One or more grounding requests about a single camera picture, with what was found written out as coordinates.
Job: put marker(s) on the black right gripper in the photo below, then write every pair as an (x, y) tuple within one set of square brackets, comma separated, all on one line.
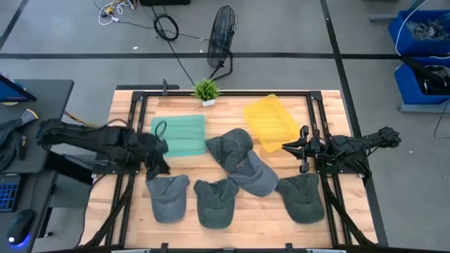
[(316, 149)]

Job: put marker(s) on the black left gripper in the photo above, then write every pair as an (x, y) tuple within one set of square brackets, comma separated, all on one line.
[(151, 147)]

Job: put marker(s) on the blue-grey baseball cap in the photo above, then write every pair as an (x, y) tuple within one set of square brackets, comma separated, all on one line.
[(256, 175), (168, 200)]

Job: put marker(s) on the dark green baseball cap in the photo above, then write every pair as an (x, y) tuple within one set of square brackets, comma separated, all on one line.
[(302, 200), (228, 145), (215, 205)]

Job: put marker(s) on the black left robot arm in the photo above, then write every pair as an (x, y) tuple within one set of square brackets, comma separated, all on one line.
[(88, 138)]

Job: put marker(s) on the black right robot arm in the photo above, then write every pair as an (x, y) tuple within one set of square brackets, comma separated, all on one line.
[(365, 142)]

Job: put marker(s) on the translucent yellow plastic bin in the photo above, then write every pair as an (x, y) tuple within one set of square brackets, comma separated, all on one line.
[(270, 121)]

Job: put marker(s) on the translucent green plastic bin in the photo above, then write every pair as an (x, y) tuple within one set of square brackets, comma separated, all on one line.
[(184, 135)]

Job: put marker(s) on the green plant in white pot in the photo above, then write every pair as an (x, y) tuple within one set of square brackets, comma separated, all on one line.
[(206, 90)]

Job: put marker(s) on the blue storage bin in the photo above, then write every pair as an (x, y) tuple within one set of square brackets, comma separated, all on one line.
[(404, 38), (408, 88)]

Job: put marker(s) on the black desk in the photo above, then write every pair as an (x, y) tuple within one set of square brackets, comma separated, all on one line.
[(45, 102)]

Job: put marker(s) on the black floor fan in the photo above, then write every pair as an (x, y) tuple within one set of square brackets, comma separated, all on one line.
[(220, 35)]

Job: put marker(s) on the black computer mouse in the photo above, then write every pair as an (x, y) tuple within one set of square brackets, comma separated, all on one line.
[(20, 226)]

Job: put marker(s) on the backlit black keyboard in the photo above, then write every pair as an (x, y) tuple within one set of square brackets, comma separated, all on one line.
[(8, 193)]

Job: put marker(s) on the black bag on desk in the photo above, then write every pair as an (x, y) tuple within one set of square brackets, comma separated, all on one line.
[(8, 140)]

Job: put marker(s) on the computer monitor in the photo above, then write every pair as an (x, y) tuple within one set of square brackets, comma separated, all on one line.
[(14, 92)]

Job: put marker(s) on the black metal table frame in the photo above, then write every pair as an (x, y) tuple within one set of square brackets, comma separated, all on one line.
[(225, 93)]

